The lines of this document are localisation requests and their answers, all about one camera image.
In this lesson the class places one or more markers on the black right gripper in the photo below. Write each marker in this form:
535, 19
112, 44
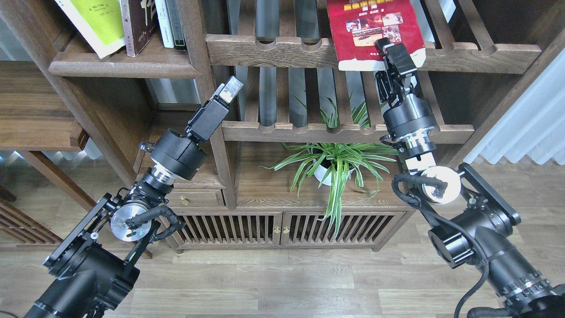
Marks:
409, 118

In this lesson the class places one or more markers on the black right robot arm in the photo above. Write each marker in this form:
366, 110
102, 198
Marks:
470, 223

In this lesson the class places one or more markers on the dark green upright book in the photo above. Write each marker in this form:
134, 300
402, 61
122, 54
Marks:
176, 26

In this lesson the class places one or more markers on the green spider plant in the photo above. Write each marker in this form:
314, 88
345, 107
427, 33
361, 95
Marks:
365, 158

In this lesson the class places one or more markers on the yellow-green book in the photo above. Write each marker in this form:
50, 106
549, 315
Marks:
99, 22

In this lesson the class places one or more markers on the white upright book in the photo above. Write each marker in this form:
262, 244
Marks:
164, 24

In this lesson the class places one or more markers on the white plant pot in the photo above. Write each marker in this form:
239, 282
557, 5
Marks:
332, 172

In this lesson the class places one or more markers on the dark wooden bookshelf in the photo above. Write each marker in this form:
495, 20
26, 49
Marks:
251, 142

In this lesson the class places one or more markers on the red book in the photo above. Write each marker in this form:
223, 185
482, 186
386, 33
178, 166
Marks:
356, 25

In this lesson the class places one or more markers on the white curtain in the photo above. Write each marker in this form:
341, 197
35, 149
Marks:
534, 127

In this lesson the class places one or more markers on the brass drawer knob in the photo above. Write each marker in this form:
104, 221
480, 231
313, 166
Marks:
184, 201

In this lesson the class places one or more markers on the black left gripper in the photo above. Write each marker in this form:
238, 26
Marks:
181, 155

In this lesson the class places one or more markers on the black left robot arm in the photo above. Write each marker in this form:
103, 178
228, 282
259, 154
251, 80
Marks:
94, 266

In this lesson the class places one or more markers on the maroon book white characters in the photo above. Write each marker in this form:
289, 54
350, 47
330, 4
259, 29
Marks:
140, 22

